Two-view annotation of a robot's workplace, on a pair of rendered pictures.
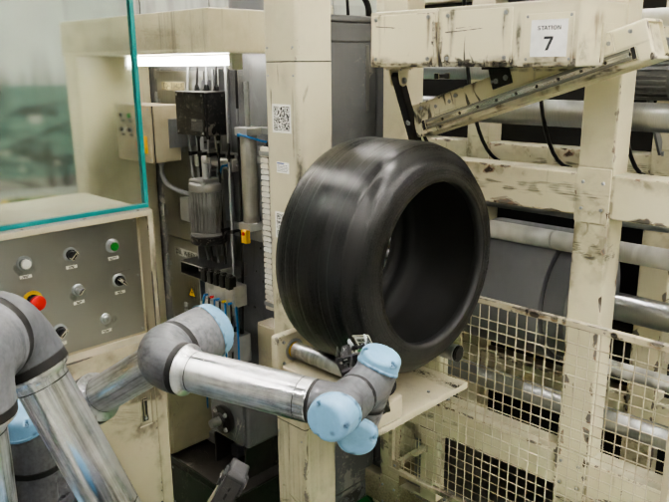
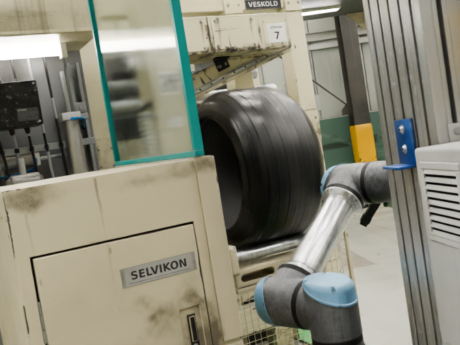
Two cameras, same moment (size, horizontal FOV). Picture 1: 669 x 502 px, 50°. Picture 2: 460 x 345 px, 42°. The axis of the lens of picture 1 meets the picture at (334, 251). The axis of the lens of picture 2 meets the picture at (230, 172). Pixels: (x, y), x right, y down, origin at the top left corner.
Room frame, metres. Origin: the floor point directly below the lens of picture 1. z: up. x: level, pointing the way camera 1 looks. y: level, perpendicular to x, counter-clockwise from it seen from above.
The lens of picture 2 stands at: (1.14, 2.00, 1.29)
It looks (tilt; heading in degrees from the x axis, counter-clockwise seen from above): 3 degrees down; 288
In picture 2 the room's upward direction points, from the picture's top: 9 degrees counter-clockwise
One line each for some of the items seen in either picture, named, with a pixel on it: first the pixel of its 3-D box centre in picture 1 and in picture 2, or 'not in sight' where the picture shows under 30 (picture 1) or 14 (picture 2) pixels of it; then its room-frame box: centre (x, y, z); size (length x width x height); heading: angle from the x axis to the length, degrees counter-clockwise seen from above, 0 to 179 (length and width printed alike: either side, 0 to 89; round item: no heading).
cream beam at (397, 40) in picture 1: (489, 38); (213, 40); (1.91, -0.40, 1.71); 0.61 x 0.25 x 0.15; 45
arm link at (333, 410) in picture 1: (236, 381); (426, 172); (1.15, 0.17, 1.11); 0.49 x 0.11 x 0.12; 63
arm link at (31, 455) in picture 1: (33, 431); (329, 304); (1.40, 0.66, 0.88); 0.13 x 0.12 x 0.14; 153
